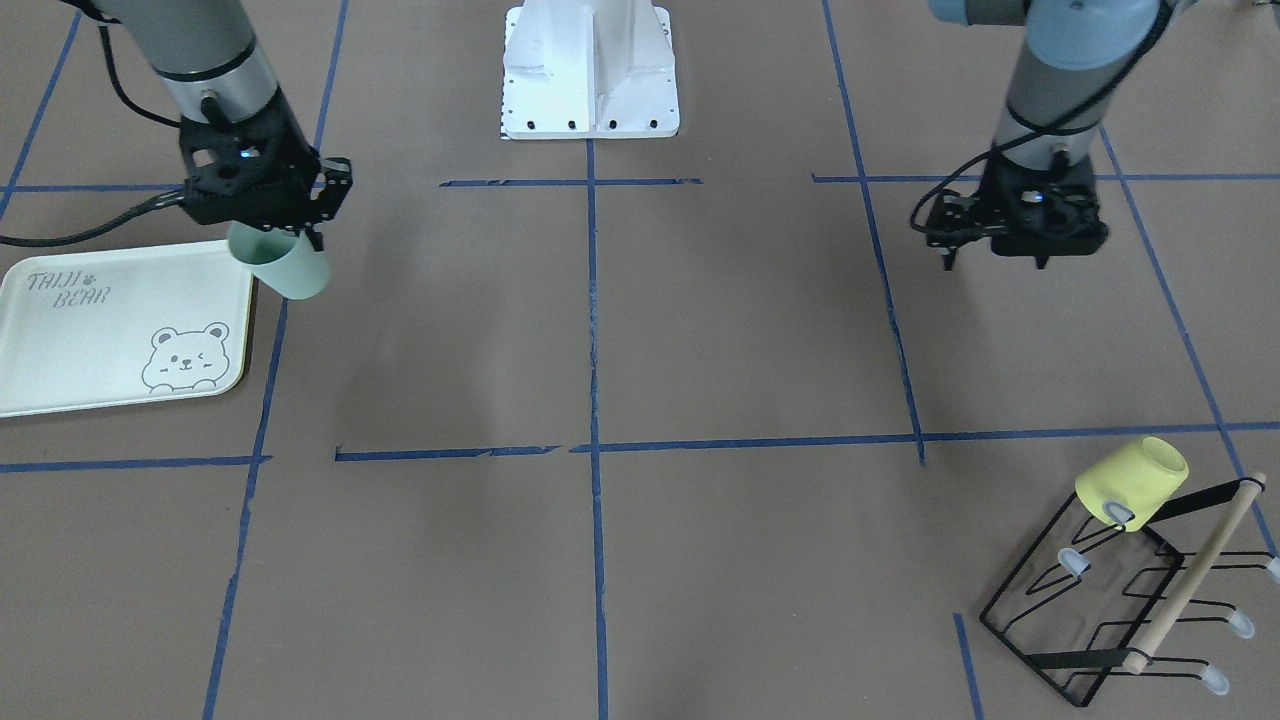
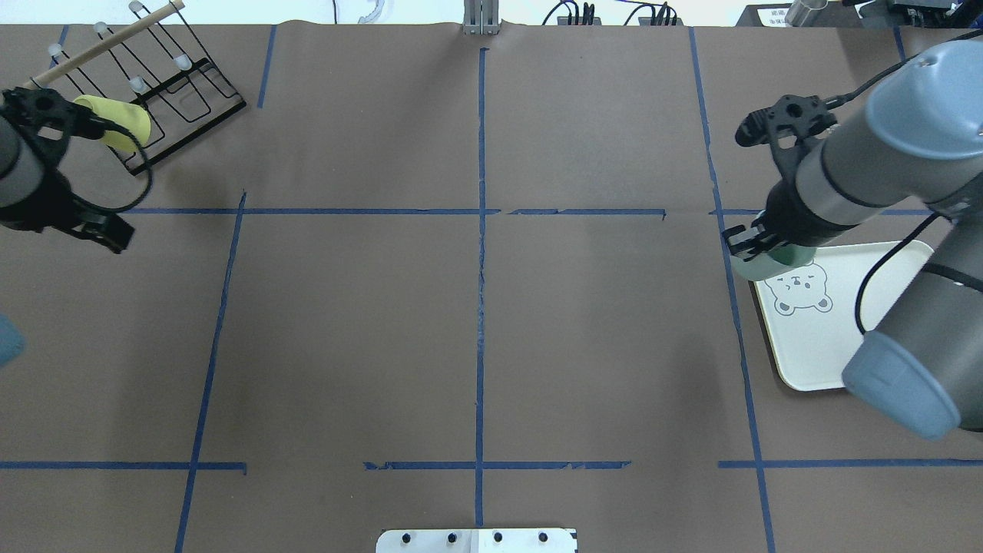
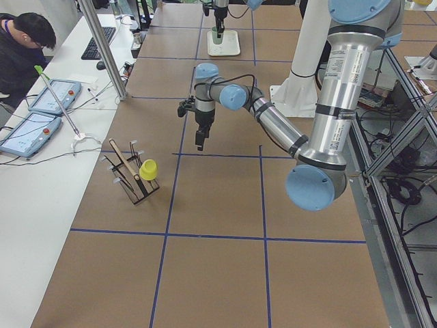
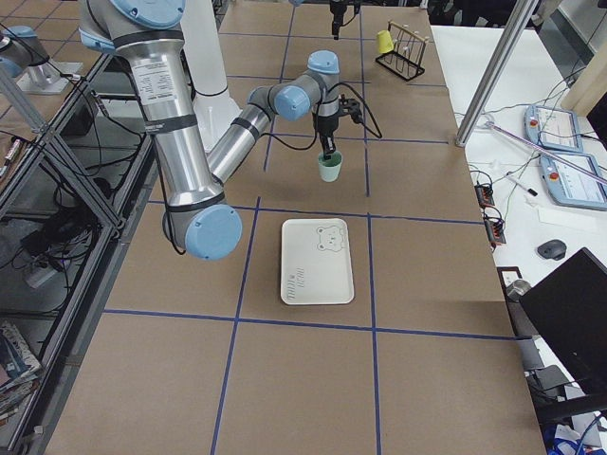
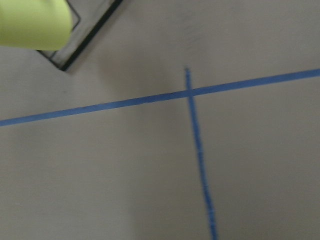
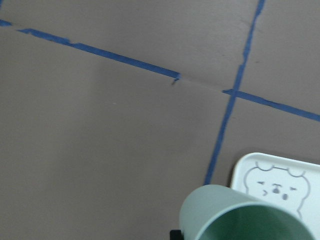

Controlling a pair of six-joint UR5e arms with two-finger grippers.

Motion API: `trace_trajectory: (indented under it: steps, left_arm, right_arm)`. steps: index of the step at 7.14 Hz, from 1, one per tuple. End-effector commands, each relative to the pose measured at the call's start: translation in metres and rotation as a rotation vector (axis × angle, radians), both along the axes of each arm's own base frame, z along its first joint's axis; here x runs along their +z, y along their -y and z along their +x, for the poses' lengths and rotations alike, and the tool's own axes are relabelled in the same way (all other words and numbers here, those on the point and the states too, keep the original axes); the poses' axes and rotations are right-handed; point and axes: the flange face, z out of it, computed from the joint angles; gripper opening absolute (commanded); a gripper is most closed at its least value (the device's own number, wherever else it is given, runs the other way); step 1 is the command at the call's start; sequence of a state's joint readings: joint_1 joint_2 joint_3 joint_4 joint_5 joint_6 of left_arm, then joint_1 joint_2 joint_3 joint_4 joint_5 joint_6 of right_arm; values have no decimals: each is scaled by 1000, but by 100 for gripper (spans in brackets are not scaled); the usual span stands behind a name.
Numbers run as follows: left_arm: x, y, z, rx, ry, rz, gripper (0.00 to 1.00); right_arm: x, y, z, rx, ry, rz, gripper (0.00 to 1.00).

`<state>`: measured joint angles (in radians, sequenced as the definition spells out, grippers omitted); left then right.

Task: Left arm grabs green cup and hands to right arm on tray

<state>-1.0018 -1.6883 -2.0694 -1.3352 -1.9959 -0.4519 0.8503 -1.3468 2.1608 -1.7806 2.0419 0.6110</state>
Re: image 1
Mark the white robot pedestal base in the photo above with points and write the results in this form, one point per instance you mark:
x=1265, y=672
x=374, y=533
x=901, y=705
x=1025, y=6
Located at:
x=588, y=69

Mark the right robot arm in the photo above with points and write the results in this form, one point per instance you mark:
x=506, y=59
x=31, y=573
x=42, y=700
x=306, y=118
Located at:
x=193, y=46

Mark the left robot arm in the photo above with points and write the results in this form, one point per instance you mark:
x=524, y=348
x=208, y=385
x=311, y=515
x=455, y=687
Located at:
x=1074, y=56

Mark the cream bear serving tray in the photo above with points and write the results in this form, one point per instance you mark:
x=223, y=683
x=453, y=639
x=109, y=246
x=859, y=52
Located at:
x=122, y=327

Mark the yellow cup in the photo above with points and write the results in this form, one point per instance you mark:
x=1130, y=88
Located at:
x=1127, y=487

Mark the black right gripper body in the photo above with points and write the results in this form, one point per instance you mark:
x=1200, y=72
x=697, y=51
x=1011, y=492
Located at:
x=291, y=143

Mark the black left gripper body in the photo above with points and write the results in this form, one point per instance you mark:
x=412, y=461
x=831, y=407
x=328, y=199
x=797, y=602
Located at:
x=992, y=191

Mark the black wire cup rack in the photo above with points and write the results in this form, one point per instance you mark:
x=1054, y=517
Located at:
x=1088, y=600

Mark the pale green cup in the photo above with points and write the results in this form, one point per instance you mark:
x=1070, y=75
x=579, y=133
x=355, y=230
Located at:
x=288, y=263

